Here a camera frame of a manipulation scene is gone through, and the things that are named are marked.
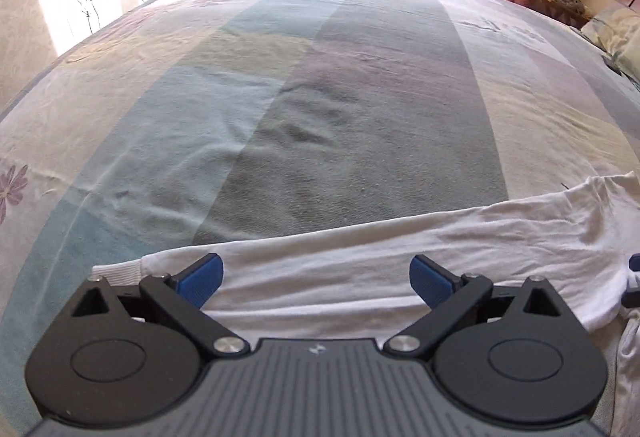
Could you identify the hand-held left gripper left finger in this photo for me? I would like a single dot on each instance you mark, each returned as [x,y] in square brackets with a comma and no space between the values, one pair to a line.
[202,277]

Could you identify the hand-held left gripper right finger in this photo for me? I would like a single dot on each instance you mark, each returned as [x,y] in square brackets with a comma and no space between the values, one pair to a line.
[430,279]

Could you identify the white printed long-sleeve shirt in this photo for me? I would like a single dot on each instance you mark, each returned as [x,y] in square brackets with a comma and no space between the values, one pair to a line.
[400,257]

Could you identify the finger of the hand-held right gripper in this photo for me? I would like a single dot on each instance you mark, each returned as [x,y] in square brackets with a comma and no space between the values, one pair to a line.
[632,298]
[635,263]

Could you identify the black phone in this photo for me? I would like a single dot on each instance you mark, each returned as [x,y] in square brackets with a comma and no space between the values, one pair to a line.
[612,67]

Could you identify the wooden nightstand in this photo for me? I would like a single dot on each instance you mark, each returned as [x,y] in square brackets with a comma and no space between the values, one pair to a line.
[545,4]

